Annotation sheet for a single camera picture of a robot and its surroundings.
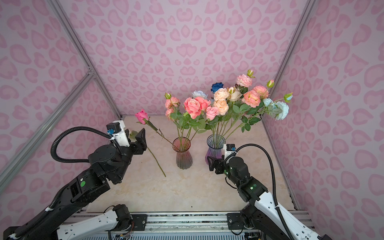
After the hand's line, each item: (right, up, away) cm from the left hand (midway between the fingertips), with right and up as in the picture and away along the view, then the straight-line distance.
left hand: (136, 128), depth 58 cm
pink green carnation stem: (+47, +3, +10) cm, 48 cm away
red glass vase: (+16, -9, +18) cm, 26 cm away
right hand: (+32, -14, +16) cm, 39 cm away
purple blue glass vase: (+34, -9, +25) cm, 43 cm away
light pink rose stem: (+30, +3, +10) cm, 32 cm away
